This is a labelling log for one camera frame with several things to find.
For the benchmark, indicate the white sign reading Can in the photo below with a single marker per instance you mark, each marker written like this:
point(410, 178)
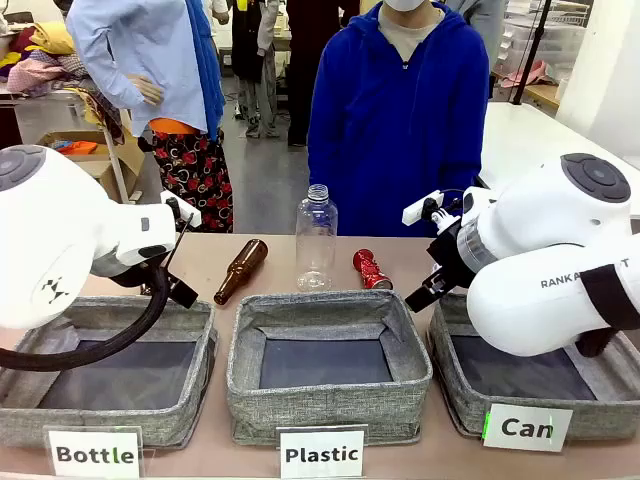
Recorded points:
point(527, 427)

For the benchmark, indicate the white work table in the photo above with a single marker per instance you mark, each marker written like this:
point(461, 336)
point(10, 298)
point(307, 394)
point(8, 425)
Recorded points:
point(530, 135)

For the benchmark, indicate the grey fabric basket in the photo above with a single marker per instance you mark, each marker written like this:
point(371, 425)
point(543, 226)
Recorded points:
point(165, 400)
point(325, 407)
point(590, 415)

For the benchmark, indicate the pink cloth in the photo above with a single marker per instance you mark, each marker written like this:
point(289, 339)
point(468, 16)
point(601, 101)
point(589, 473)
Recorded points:
point(530, 75)

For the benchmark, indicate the white sign reading Plastic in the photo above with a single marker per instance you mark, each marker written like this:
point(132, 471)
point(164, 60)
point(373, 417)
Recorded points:
point(322, 454)

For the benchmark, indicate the person in blue hoodie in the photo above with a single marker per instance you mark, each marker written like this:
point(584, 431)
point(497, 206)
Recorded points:
point(395, 130)

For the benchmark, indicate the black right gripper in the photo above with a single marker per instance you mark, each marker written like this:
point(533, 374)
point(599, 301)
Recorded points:
point(450, 260)

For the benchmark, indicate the brown cardboard box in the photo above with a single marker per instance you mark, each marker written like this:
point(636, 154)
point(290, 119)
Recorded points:
point(127, 160)

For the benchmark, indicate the white sign reading Bottle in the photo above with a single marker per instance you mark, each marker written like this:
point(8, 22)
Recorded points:
point(95, 454)

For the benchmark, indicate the brown glass bottle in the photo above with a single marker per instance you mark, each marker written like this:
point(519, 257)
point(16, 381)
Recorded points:
point(240, 272)

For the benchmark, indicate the crushed red can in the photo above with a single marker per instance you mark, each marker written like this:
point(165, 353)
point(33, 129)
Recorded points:
point(371, 270)

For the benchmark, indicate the blue hanging garment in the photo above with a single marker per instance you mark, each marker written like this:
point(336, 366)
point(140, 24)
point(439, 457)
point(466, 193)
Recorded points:
point(207, 60)

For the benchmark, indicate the person in black clothes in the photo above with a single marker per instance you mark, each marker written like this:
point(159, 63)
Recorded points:
point(310, 60)

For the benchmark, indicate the clear storage bins stack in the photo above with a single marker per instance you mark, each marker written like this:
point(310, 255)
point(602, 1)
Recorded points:
point(550, 30)

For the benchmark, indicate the mannequin in light blue shirt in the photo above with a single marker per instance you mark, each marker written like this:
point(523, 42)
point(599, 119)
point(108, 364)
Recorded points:
point(150, 60)

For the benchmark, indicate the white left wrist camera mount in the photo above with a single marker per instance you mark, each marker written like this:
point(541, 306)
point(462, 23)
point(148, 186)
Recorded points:
point(189, 212)

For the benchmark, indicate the orange cloth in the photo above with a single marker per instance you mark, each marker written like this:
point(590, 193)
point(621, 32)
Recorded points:
point(77, 147)

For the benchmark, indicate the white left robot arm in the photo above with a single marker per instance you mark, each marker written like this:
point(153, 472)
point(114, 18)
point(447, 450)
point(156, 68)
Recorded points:
point(50, 225)

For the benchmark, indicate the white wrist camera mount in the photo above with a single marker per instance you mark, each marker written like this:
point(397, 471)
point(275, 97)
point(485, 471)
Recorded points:
point(422, 207)
point(189, 212)

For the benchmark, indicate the pile of colourful clothes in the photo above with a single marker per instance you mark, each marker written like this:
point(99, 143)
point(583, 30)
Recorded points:
point(40, 55)

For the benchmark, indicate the patterned hanging cloth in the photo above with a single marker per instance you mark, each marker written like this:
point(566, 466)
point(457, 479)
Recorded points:
point(105, 117)

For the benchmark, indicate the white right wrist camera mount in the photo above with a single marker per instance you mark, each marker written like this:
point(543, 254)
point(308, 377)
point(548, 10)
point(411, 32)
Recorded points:
point(422, 207)

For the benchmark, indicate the black stand pole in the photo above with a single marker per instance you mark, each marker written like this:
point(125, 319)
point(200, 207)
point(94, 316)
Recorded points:
point(532, 50)

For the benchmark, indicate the large clear plastic bottle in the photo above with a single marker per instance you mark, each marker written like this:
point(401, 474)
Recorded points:
point(316, 240)

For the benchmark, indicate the person in grey trousers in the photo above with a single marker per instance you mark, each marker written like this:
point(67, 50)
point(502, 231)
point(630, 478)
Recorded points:
point(257, 60)

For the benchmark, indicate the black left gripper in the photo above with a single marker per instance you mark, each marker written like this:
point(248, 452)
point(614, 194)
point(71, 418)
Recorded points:
point(142, 279)

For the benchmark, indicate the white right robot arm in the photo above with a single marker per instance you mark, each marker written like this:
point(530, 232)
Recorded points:
point(525, 310)

